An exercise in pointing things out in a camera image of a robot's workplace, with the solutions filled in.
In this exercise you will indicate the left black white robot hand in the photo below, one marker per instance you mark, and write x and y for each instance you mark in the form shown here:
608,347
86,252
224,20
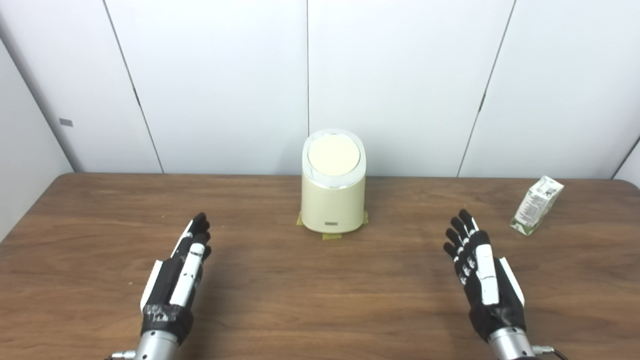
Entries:
167,290

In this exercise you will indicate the cream round bin lid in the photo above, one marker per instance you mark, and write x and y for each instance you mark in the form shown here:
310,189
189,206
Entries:
333,155

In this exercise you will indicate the cream-colored plastic bin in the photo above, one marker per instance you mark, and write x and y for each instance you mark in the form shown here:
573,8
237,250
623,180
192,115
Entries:
332,205

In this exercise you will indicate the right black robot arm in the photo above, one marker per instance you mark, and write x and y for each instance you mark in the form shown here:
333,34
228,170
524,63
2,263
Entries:
510,345

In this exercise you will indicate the small grey wall label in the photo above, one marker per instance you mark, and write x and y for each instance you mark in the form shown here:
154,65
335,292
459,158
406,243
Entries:
66,122

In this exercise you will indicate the white green milk carton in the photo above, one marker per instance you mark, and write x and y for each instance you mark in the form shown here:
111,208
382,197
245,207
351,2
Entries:
536,205

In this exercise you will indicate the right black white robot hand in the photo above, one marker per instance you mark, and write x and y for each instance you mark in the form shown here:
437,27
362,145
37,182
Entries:
492,300

